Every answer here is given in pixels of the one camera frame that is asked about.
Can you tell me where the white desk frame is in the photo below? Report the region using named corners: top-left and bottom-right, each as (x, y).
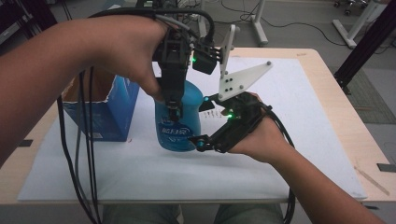
top-left (250, 0), bottom-right (270, 48)

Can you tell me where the white foam mat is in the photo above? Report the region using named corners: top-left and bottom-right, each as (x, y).
top-left (16, 56), bottom-right (369, 202)

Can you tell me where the blue cardboard box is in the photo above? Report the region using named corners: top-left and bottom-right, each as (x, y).
top-left (61, 69), bottom-right (141, 143)

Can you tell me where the thick black cable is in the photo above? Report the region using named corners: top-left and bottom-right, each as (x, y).
top-left (56, 94), bottom-right (96, 224)

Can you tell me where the white upright desk leg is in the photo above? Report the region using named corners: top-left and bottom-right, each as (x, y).
top-left (196, 0), bottom-right (207, 39)

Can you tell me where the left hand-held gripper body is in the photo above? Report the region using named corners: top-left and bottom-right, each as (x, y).
top-left (152, 23), bottom-right (241, 107)

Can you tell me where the person's right hand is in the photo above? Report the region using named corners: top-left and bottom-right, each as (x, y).
top-left (229, 91), bottom-right (296, 165)

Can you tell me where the thin black cable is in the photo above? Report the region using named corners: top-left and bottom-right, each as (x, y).
top-left (78, 65), bottom-right (102, 224)

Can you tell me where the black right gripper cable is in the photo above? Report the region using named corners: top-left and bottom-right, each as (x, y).
top-left (261, 103), bottom-right (297, 224)

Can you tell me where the office chair base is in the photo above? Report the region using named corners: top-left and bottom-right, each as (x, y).
top-left (333, 0), bottom-right (371, 17)

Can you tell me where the white slanted desk leg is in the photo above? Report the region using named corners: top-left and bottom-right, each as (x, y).
top-left (332, 0), bottom-right (388, 49)

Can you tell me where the black floor cable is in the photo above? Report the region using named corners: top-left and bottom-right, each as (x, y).
top-left (219, 0), bottom-right (347, 48)

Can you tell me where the blue bottle with white cap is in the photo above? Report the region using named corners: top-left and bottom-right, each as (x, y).
top-left (154, 79), bottom-right (205, 153)

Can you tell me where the grey floor mat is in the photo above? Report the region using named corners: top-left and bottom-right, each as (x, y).
top-left (345, 67), bottom-right (396, 126)

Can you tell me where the black metal post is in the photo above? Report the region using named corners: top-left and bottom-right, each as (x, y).
top-left (333, 0), bottom-right (396, 94)

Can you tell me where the person's right leg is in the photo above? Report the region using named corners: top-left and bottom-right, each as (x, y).
top-left (212, 203), bottom-right (287, 224)

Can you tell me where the person's left hand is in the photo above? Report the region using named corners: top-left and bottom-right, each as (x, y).
top-left (83, 14), bottom-right (171, 103)

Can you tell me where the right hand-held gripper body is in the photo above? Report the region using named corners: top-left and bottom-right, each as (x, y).
top-left (214, 60), bottom-right (274, 155)

